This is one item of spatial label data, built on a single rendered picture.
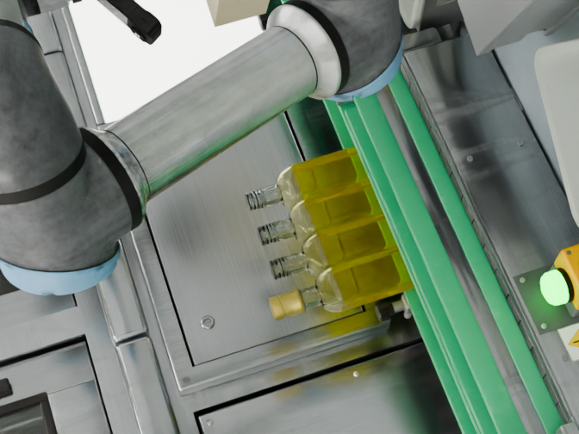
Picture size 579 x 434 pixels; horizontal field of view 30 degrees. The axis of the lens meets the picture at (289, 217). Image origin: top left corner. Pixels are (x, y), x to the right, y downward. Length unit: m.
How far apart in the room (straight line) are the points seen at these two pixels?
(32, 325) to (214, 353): 0.29
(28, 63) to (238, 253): 0.79
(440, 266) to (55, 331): 0.63
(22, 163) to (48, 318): 0.79
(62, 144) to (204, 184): 0.81
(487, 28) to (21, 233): 0.61
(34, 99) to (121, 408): 0.79
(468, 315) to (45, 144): 0.66
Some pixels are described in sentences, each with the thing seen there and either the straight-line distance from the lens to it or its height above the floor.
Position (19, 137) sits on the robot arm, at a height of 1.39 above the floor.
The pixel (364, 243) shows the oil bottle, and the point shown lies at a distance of 1.56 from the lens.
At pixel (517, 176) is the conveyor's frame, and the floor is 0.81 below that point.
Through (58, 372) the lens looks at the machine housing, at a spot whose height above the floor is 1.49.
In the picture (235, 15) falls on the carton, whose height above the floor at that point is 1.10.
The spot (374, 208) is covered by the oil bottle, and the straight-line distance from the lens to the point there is 1.59.
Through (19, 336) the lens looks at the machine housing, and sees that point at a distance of 1.74.
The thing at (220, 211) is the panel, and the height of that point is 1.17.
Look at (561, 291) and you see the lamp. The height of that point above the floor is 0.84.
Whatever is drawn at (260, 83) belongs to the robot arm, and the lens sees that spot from 1.13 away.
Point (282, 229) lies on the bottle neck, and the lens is 1.58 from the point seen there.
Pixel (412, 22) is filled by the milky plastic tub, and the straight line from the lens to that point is 1.62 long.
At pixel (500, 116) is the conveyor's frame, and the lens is 1.54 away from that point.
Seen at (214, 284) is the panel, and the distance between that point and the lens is 1.70.
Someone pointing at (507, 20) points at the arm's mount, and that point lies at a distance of 1.26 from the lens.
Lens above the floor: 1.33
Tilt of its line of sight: 9 degrees down
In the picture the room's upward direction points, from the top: 107 degrees counter-clockwise
